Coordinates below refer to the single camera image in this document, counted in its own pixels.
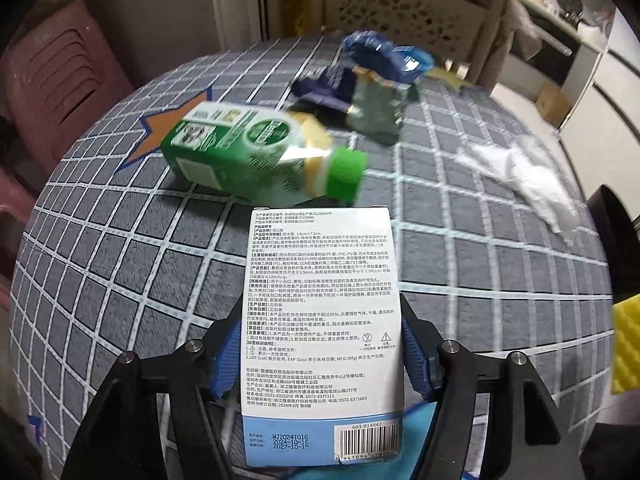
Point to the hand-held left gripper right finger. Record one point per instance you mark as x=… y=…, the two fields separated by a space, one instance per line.
x=417 y=360

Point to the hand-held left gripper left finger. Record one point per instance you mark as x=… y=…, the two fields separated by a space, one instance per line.
x=227 y=360

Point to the white printed paper box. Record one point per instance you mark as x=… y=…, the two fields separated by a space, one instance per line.
x=320 y=310

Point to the yellow sponge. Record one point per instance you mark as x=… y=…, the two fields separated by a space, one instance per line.
x=627 y=345

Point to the black trash bin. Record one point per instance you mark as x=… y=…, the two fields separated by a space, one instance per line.
x=620 y=245

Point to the grey checked star tablecloth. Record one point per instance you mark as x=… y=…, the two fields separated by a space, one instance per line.
x=150 y=260

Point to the green milk carton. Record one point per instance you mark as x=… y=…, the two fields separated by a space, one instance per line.
x=225 y=145

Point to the white paper towel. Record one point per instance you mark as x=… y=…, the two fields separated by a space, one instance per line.
x=530 y=170

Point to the pink plastic stool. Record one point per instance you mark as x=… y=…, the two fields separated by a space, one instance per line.
x=65 y=60
x=20 y=220

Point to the pale green foil packet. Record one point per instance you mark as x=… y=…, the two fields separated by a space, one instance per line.
x=380 y=105

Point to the cardboard box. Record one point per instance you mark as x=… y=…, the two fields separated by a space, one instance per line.
x=552 y=105

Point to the blue plastic bag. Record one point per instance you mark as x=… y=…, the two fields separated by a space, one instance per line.
x=390 y=57

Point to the white refrigerator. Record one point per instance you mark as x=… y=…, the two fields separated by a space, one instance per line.
x=615 y=110

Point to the black built-in oven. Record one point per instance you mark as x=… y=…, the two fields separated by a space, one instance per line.
x=555 y=45

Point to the beige flower-cutout storage rack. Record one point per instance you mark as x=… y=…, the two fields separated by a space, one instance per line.
x=400 y=5

